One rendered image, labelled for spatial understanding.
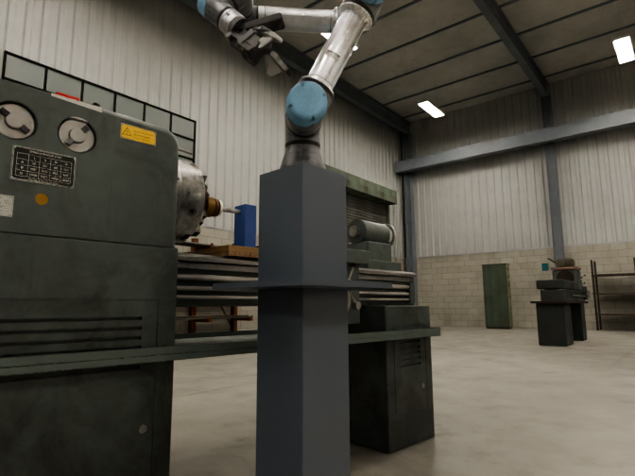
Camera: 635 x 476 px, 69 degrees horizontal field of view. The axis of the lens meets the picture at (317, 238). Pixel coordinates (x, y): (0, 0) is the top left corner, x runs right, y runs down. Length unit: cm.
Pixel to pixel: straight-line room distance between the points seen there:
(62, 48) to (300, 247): 865
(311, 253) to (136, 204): 55
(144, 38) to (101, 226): 936
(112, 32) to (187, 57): 169
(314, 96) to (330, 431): 96
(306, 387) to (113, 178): 82
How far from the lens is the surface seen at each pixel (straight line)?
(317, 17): 170
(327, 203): 141
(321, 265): 136
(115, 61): 1010
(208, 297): 169
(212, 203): 187
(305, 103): 137
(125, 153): 151
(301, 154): 146
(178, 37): 1128
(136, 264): 146
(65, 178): 143
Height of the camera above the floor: 68
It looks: 9 degrees up
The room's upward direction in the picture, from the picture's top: straight up
